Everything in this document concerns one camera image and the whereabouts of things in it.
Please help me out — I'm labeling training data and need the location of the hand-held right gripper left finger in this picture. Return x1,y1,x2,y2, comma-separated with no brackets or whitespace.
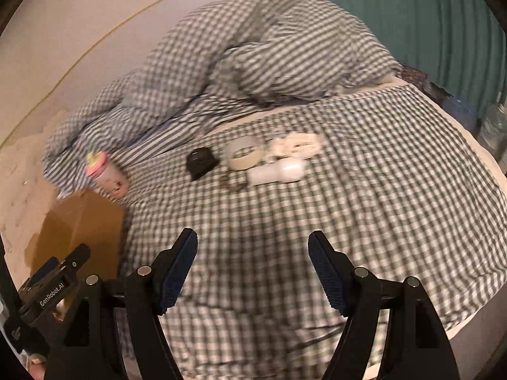
43,227,199,380

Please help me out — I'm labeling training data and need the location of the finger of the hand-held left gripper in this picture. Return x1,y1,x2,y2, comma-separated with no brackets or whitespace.
29,258,60,288
59,244,91,280

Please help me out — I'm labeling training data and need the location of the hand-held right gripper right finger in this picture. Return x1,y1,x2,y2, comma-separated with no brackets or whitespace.
308,230,462,380

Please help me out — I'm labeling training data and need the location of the brown cardboard box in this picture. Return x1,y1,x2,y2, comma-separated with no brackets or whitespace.
24,190,125,309

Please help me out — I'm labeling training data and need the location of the blue container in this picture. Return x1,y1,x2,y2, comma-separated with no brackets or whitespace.
441,95,480,131

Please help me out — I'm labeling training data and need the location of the checked bed sheet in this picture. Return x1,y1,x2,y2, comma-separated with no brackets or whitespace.
119,83,507,380

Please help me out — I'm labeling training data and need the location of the pink panda cup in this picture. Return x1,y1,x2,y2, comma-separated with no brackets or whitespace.
85,151,131,198

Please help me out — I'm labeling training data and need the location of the white cylindrical device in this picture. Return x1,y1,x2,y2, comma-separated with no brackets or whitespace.
246,157,306,187

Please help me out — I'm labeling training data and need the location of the small black box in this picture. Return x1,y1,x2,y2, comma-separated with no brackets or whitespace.
187,147,219,183

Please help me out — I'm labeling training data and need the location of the beige tape roll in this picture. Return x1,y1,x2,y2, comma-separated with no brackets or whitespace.
225,136,263,172

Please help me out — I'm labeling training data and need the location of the dark patterned cloth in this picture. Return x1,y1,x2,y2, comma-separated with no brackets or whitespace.
396,63,430,84

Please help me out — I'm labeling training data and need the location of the clear plastic bottle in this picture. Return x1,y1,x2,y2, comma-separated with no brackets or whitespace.
477,103,507,155

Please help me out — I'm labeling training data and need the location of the checked duvet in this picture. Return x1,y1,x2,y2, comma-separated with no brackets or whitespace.
42,0,399,191

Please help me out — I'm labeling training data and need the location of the teal curtain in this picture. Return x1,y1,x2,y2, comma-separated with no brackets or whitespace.
287,0,507,111

